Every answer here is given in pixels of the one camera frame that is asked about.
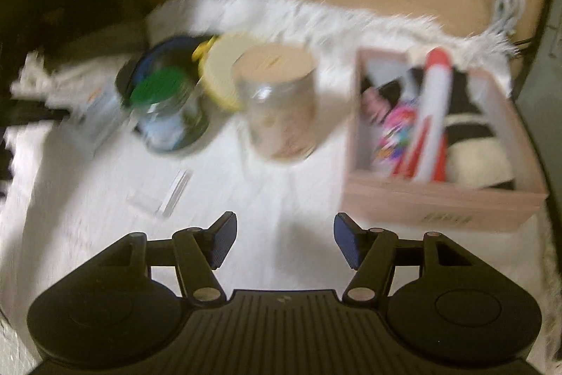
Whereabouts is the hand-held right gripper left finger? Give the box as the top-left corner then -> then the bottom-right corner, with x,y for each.
86,212 -> 238,308

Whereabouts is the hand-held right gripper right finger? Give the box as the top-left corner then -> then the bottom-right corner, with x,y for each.
334,212 -> 479,308

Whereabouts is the pink cardboard box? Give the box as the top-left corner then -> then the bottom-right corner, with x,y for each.
342,47 -> 549,233

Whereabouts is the black white striped knit hat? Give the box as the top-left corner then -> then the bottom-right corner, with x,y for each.
439,67 -> 519,189

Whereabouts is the pink colourful soft toy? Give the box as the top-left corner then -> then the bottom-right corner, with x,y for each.
362,87 -> 418,174

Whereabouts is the white fluffy blanket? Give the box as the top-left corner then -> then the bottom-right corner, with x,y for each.
0,0 -> 562,375

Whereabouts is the small clear plastic piece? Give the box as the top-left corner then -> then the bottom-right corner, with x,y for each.
127,169 -> 194,218

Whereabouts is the green lid glass jar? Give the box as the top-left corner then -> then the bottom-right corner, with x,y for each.
129,67 -> 209,154

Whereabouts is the pale yellow round lid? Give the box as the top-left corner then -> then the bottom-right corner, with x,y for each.
193,33 -> 260,112

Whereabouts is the white paper packet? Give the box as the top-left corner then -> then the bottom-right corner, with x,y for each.
70,87 -> 132,156

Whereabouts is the dark round bowl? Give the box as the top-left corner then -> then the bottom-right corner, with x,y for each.
115,36 -> 216,108

